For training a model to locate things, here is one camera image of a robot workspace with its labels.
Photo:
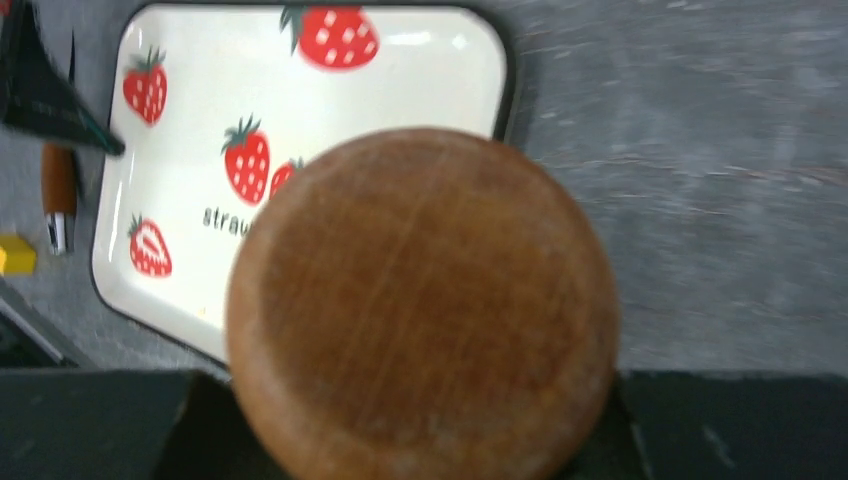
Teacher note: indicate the white strawberry tray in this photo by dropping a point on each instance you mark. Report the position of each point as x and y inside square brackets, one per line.
[220, 103]

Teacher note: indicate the metal scraper wooden handle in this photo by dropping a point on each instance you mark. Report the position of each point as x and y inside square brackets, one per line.
[59, 196]

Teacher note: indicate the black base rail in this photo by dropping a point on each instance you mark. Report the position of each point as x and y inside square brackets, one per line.
[42, 341]

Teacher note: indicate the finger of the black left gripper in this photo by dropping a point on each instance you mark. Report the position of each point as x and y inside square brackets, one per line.
[39, 99]

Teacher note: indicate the wooden dough roller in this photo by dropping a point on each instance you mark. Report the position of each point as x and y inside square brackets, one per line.
[422, 304]

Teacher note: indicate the yellow block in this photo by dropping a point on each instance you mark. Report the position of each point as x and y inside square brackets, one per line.
[18, 257]

